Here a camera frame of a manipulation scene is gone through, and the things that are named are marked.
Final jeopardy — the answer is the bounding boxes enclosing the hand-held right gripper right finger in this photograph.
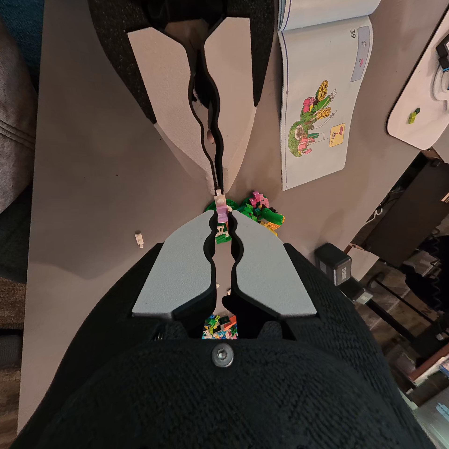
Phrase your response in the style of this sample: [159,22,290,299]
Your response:
[232,210,318,319]

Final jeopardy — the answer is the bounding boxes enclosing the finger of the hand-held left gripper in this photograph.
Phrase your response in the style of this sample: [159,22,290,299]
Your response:
[203,16,257,194]
[127,27,219,193]

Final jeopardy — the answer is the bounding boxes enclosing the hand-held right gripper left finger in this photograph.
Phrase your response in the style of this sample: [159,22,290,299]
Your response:
[131,211,217,320]

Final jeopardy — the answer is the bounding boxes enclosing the green lego garden model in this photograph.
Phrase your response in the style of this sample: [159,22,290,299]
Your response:
[205,190,285,245]

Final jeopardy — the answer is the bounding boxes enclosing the pile of loose lego pieces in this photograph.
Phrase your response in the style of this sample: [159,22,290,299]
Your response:
[202,314,239,340]

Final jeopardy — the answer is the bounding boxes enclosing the lego instruction booklet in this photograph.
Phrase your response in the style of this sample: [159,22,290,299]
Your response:
[278,0,382,192]

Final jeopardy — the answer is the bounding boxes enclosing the black charger box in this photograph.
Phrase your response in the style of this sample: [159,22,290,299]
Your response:
[315,243,352,286]

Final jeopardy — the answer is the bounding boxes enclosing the black and blue device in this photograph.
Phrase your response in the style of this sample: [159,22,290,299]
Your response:
[435,38,449,74]

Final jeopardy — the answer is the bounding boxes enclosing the black coiled cable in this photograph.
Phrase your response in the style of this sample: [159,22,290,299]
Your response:
[424,239,444,311]

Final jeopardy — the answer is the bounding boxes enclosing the white looped cable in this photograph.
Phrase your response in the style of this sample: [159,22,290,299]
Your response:
[432,67,449,103]

